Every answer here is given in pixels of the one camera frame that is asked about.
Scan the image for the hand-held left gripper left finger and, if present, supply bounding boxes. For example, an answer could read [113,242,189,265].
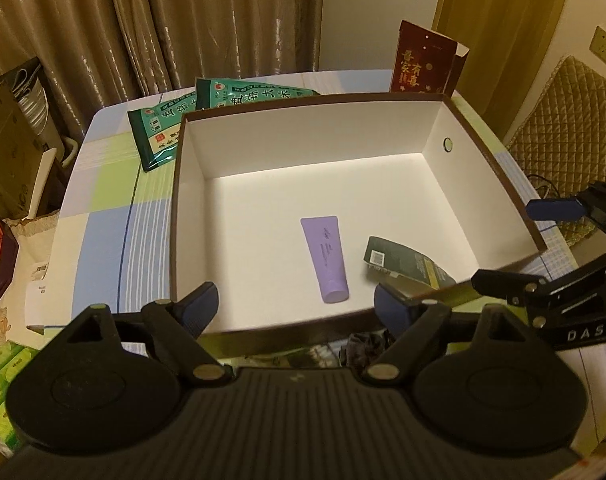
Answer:
[66,281,234,382]

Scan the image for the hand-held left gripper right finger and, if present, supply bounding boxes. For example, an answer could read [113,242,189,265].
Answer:
[365,281,540,383]

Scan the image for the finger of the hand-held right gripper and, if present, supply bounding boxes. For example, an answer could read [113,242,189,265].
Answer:
[526,180,606,248]
[470,252,606,312]

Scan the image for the dark green packet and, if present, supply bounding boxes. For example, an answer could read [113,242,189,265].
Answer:
[363,236,458,291]

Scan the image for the purple cosmetic tube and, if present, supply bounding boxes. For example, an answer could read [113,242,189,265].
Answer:
[300,216,350,304]

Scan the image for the white cardboard box brown rim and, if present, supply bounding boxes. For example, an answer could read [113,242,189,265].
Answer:
[170,92,548,335]

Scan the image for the dark crumpled cloth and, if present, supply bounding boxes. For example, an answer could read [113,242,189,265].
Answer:
[339,330,395,369]

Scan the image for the quilted beige chair cushion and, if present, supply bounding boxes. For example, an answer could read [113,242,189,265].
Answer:
[505,55,606,247]

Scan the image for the white paper label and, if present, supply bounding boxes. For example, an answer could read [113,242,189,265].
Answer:
[26,260,68,332]

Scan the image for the green rice packet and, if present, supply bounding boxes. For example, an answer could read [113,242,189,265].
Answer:
[194,77,321,111]
[127,97,199,174]

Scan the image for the red gift bag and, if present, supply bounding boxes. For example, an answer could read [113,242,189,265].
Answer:
[389,20,470,99]

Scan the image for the yellow curtain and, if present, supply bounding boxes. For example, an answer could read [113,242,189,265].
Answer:
[432,0,580,92]

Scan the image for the green tissue packs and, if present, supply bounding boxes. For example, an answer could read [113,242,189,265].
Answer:
[0,340,50,457]

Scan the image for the brown cardboard carton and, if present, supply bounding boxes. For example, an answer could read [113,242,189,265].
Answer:
[0,79,59,221]

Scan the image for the brown curtain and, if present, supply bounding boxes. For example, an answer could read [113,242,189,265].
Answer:
[0,0,325,113]

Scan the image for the thin black floor cable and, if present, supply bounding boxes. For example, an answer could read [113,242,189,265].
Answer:
[527,174,561,197]

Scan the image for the wall socket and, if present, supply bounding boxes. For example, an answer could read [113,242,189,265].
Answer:
[589,25,606,73]

